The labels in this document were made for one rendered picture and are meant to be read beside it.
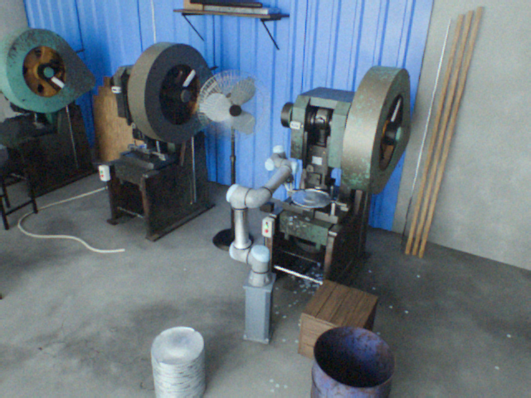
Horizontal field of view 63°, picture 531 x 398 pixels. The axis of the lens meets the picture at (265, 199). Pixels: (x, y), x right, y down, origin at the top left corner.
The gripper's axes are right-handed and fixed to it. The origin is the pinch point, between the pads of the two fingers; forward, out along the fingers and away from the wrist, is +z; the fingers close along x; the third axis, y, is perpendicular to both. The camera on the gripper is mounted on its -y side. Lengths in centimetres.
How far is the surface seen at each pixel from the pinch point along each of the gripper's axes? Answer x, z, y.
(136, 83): -71, -88, -89
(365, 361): -11, 60, 108
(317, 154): 26.8, -16.4, -2.2
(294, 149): 13.9, -22.5, -11.4
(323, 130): 35.2, -31.7, -2.6
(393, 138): 66, -25, 35
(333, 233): 14.5, 29.4, 28.7
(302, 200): 6.3, 11.4, 1.5
